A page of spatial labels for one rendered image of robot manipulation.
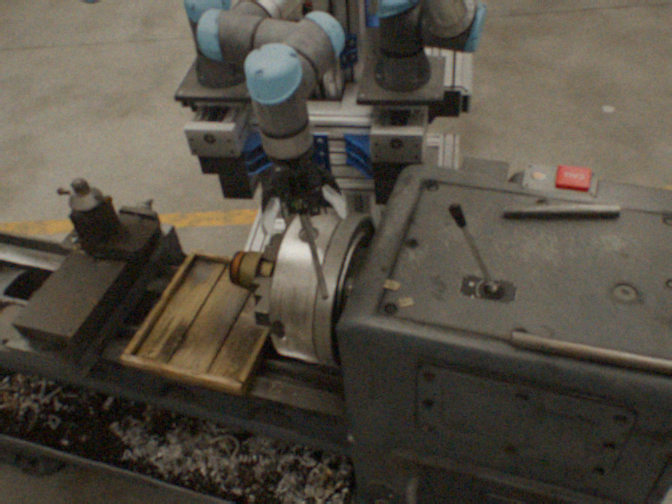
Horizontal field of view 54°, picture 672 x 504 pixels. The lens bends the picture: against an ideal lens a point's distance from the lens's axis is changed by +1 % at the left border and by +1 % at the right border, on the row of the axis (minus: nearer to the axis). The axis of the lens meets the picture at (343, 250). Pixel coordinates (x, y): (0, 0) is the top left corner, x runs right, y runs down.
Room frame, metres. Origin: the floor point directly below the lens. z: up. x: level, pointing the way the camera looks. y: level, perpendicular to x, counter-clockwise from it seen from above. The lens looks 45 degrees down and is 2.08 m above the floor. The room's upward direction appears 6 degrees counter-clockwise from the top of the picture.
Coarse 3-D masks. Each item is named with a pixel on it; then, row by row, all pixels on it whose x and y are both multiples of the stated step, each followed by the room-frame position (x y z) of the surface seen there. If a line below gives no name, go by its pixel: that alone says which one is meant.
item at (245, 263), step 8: (240, 256) 0.98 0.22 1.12; (248, 256) 0.97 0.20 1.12; (256, 256) 0.97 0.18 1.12; (232, 264) 0.96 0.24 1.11; (240, 264) 0.96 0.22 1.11; (248, 264) 0.95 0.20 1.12; (256, 264) 0.94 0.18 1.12; (264, 264) 0.95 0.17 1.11; (272, 264) 0.95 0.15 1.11; (232, 272) 0.95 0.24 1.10; (240, 272) 0.94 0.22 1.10; (248, 272) 0.94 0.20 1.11; (256, 272) 0.93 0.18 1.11; (264, 272) 0.94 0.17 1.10; (272, 272) 0.97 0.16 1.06; (232, 280) 0.95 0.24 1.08; (240, 280) 0.94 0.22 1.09; (248, 280) 0.93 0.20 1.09; (248, 288) 0.93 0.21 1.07
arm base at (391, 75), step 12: (420, 48) 1.51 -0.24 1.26; (384, 60) 1.52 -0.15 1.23; (396, 60) 1.49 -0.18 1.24; (408, 60) 1.49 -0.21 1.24; (420, 60) 1.50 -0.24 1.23; (384, 72) 1.52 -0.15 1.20; (396, 72) 1.49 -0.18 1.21; (408, 72) 1.48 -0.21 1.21; (420, 72) 1.50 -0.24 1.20; (384, 84) 1.50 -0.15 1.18; (396, 84) 1.48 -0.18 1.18; (408, 84) 1.47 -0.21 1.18; (420, 84) 1.48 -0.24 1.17
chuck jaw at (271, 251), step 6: (288, 216) 1.00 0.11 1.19; (294, 216) 1.00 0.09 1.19; (288, 222) 1.00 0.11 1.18; (276, 234) 0.99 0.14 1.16; (282, 234) 0.98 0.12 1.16; (276, 240) 0.98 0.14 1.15; (282, 240) 0.98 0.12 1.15; (264, 246) 0.98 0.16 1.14; (270, 246) 0.98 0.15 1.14; (276, 246) 0.97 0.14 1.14; (264, 252) 0.97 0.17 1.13; (270, 252) 0.97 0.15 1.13; (276, 252) 0.96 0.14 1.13; (264, 258) 0.96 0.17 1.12; (270, 258) 0.96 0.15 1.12; (276, 258) 0.96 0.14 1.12
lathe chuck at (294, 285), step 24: (336, 216) 0.95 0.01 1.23; (288, 240) 0.89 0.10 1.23; (288, 264) 0.84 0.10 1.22; (312, 264) 0.83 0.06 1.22; (288, 288) 0.81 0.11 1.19; (312, 288) 0.80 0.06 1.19; (288, 312) 0.78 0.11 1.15; (312, 312) 0.77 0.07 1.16; (288, 336) 0.77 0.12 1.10; (312, 336) 0.75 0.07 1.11; (312, 360) 0.77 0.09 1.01
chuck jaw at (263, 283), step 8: (256, 280) 0.91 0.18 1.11; (264, 280) 0.91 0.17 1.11; (256, 288) 0.90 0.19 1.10; (264, 288) 0.89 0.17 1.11; (256, 296) 0.87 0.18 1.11; (264, 296) 0.86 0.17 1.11; (256, 304) 0.87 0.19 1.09; (264, 304) 0.84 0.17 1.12; (256, 312) 0.82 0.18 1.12; (264, 312) 0.82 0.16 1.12; (256, 320) 0.82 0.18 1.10; (264, 320) 0.81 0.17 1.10; (272, 328) 0.79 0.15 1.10; (280, 328) 0.78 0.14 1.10; (280, 336) 0.78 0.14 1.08
